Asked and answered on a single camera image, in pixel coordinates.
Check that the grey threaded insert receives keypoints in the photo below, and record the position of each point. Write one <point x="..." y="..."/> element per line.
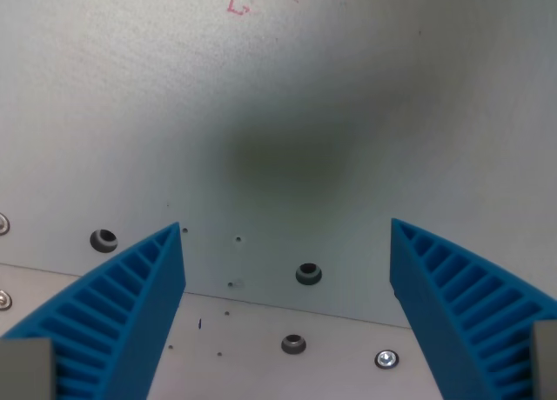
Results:
<point x="104" y="240"/>
<point x="308" y="273"/>
<point x="293" y="344"/>

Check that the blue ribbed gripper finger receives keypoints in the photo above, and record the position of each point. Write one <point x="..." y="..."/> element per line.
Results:
<point x="457" y="304"/>
<point x="130" y="295"/>

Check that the silver screw with washer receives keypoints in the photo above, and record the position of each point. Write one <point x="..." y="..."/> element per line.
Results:
<point x="2" y="223"/>
<point x="386" y="359"/>
<point x="3" y="299"/>

